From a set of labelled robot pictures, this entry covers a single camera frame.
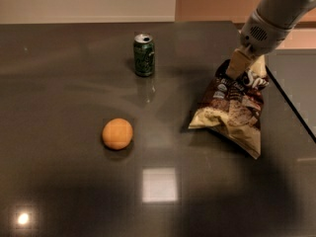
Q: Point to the green soda can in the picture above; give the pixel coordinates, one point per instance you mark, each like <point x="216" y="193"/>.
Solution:
<point x="144" y="55"/>

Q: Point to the orange fruit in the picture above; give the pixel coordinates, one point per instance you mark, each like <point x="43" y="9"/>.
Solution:
<point x="117" y="133"/>

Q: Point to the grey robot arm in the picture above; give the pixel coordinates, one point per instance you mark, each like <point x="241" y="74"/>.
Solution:
<point x="283" y="13"/>

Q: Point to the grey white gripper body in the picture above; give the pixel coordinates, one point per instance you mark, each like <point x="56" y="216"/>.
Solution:
<point x="260" y="37"/>

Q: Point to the brown sea salt chip bag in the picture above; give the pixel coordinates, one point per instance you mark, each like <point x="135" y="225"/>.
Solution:
<point x="233" y="108"/>

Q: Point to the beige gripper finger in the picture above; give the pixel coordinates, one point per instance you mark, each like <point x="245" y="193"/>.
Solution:
<point x="241" y="59"/>
<point x="259" y="67"/>

